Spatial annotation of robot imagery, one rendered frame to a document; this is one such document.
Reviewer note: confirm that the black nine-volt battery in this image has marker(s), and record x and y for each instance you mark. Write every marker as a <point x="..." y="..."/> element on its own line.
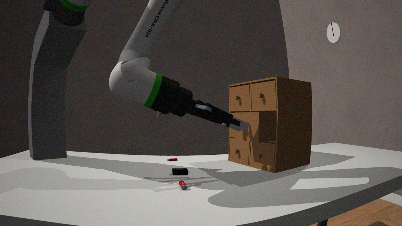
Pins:
<point x="179" y="171"/>

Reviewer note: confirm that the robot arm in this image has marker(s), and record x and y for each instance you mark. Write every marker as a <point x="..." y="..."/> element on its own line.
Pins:
<point x="130" y="80"/>

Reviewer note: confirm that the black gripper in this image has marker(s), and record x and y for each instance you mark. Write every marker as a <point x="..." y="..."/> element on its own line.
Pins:
<point x="186" y="104"/>

